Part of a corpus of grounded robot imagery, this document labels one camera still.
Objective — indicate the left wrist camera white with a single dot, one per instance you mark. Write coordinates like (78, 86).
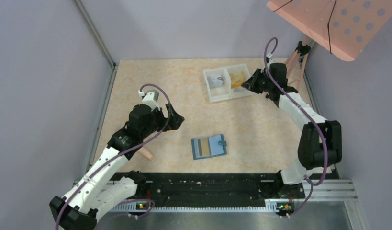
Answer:
(150, 98)

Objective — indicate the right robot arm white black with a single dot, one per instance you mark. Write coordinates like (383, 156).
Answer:
(320, 144)

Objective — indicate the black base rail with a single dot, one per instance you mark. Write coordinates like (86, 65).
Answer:
(215, 190)

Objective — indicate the teal card holder wallet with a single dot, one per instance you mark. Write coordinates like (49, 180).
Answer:
(218, 146)

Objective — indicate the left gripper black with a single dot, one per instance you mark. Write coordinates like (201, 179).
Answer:
(167, 116)

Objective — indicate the pink tripod stand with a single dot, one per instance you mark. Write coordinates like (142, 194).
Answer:
(301, 52)

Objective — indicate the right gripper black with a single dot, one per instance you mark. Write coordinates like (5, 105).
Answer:
(257, 82)

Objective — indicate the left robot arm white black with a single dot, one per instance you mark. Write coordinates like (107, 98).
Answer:
(84, 205)

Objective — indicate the white two-compartment tray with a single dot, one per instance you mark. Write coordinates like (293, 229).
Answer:
(226, 93)

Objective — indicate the silver card in tray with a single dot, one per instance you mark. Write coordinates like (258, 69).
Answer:
(215, 81)

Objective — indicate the grey slotted cable duct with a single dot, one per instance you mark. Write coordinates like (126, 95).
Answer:
(269, 207)

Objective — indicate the beige wooden peg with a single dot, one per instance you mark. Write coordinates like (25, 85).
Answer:
(146, 153)

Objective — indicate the aluminium frame post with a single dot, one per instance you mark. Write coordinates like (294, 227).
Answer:
(94, 32)

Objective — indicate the pink perforated board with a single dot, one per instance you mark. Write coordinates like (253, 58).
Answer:
(343, 27)

